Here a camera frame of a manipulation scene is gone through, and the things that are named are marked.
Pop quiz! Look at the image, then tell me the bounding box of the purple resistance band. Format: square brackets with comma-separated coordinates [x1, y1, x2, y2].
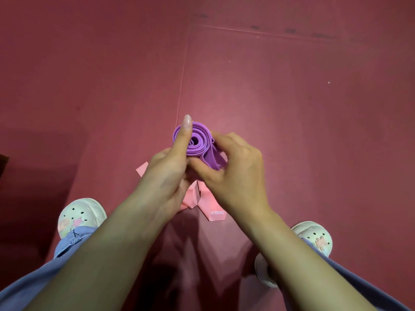
[172, 122, 228, 171]

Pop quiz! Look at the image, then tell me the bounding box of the person's right hand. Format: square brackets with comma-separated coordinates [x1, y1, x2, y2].
[189, 131, 271, 224]

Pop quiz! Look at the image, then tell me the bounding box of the person's right forearm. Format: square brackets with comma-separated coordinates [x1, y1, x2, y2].
[237, 205, 379, 311]

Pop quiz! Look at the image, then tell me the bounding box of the white clog shoe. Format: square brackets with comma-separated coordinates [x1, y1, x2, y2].
[254, 221, 334, 289]
[57, 198, 108, 240]

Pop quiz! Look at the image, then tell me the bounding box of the person's left hand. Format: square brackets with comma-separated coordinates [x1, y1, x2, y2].
[130, 115, 193, 224]

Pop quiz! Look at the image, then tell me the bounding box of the pink resistance band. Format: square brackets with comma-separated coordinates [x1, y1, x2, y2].
[136, 161, 226, 222]

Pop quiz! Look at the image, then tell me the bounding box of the person's left forearm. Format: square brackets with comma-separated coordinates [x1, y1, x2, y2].
[24, 197, 170, 311]

